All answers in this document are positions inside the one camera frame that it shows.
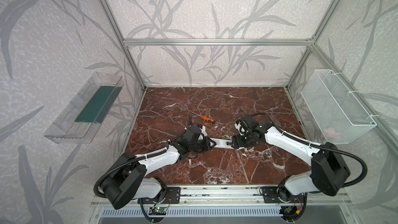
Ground long white remote control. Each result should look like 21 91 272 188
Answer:
211 138 234 149

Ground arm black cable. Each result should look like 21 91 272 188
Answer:
169 114 193 144
251 112 368 188

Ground aluminium frame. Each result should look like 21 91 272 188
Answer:
102 0 398 224

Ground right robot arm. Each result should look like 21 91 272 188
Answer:
232 114 368 202

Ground pink object in basket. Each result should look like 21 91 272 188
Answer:
322 127 340 141

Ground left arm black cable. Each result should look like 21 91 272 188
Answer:
169 114 193 144

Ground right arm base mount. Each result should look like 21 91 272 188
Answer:
259 186 306 203

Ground white wire mesh basket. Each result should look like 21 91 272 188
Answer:
301 69 377 145

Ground orange handled screwdriver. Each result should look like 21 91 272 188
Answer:
191 112 216 124

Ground left circuit board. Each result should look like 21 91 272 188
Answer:
148 206 168 216

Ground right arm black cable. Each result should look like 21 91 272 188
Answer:
251 112 368 188

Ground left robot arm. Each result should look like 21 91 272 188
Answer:
93 125 217 209

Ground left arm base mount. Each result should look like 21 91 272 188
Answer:
141 187 181 204

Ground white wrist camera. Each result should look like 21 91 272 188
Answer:
234 123 247 135
197 124 207 136

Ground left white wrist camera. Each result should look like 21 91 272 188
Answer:
197 124 207 136

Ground right connector wiring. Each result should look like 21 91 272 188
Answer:
279 204 304 219

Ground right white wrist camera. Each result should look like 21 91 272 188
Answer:
234 123 247 135

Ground clear plastic wall bin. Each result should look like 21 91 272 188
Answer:
44 72 124 144

